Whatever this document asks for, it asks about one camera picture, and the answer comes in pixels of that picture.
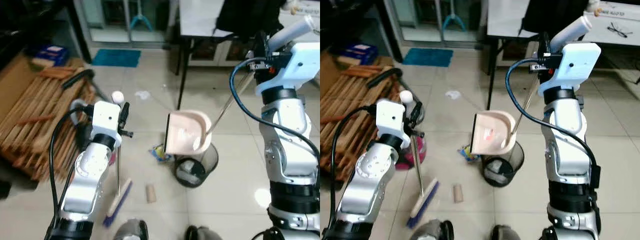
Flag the beige long-handled dustpan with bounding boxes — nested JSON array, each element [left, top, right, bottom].
[[471, 14, 594, 156], [164, 14, 317, 156]]

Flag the black bag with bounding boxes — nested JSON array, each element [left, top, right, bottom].
[[519, 0, 590, 37], [215, 0, 285, 43]]

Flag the blue forked stand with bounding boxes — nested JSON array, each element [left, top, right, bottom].
[[442, 0, 467, 32], [128, 0, 154, 32]]

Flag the wooden slatted rack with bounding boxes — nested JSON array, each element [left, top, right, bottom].
[[0, 65, 99, 182], [320, 65, 401, 184]]

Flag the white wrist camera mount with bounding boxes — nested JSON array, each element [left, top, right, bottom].
[[375, 98, 412, 147], [537, 42, 602, 99], [91, 100, 124, 149], [254, 42, 321, 99]]

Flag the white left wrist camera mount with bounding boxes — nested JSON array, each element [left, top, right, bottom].
[[375, 98, 412, 147], [91, 100, 124, 149]]

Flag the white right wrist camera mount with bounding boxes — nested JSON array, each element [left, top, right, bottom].
[[254, 42, 321, 99], [537, 42, 602, 99]]

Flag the black eyeglasses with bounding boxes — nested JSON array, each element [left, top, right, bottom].
[[606, 22, 634, 39]]

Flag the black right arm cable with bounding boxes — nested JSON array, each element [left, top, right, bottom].
[[229, 56, 321, 160], [505, 57, 602, 173]]

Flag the blue floor mat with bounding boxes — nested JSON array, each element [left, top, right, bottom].
[[91, 48, 142, 69], [402, 47, 454, 68]]

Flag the white printed paper sheet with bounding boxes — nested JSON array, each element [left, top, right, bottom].
[[286, 0, 321, 30], [582, 1, 640, 48]]

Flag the blue cardboard box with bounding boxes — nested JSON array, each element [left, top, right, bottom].
[[342, 42, 386, 65], [27, 43, 71, 67]]

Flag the grey left robot foot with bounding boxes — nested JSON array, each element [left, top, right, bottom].
[[113, 218, 150, 240], [417, 219, 455, 240]]

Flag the broom with blue bristles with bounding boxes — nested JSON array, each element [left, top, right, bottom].
[[400, 90, 441, 230], [102, 90, 134, 229]]

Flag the grey right robot foot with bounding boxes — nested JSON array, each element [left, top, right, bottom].
[[489, 224, 517, 240], [184, 225, 212, 240]]

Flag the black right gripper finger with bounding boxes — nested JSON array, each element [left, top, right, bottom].
[[537, 31, 552, 56], [254, 31, 269, 57]]

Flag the grey robot foot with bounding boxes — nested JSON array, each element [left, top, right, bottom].
[[113, 218, 150, 240], [184, 225, 212, 240], [417, 219, 455, 240], [489, 224, 517, 240]]

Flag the blue and yellow wrapper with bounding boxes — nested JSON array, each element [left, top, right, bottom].
[[457, 144, 479, 162], [149, 144, 174, 164]]

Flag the black-framed table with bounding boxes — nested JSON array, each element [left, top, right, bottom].
[[484, 0, 640, 112], [174, 0, 321, 112]]

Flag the black mesh wastebasket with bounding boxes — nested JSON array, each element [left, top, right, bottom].
[[480, 140, 525, 189], [173, 141, 220, 189]]

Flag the black curved handle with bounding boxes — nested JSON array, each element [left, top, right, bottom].
[[367, 67, 404, 90], [60, 68, 96, 91]]

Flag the pink plastic container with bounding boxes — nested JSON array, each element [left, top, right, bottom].
[[395, 134, 428, 172]]

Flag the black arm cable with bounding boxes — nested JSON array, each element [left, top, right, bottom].
[[48, 105, 97, 227], [330, 104, 379, 227], [505, 57, 602, 173], [229, 56, 321, 160]]

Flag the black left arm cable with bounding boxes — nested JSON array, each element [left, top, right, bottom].
[[330, 104, 379, 227], [48, 105, 97, 227]]

